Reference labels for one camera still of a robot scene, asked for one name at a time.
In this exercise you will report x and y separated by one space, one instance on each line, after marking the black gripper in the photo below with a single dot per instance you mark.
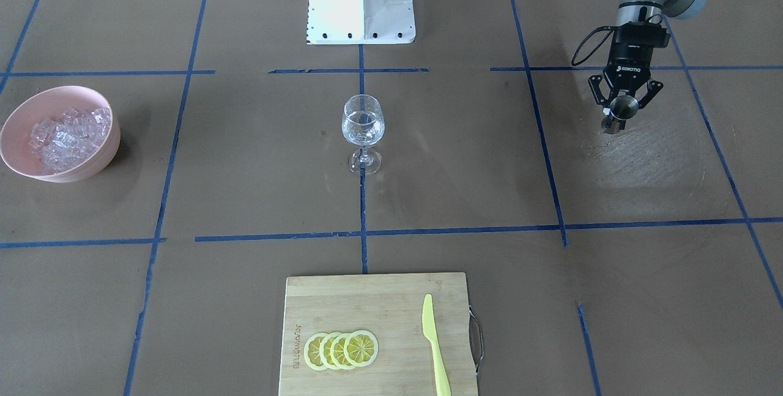
628 56

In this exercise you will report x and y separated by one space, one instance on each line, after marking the pink bowl of ice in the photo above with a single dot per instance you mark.
61 135

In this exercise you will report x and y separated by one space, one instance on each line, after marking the lemon slice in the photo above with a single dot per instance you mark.
313 352
361 348
337 352
325 350

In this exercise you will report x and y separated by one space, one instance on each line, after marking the steel jigger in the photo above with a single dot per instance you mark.
620 110

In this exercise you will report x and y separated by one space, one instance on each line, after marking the clear wine glass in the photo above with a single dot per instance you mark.
363 126

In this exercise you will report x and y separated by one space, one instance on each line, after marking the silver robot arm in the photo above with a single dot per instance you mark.
650 11

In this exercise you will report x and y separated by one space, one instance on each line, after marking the bamboo cutting board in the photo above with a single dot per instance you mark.
389 306

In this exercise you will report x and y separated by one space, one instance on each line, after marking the yellow plastic knife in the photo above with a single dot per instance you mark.
430 333

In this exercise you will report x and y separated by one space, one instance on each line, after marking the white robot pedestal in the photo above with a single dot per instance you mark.
360 22

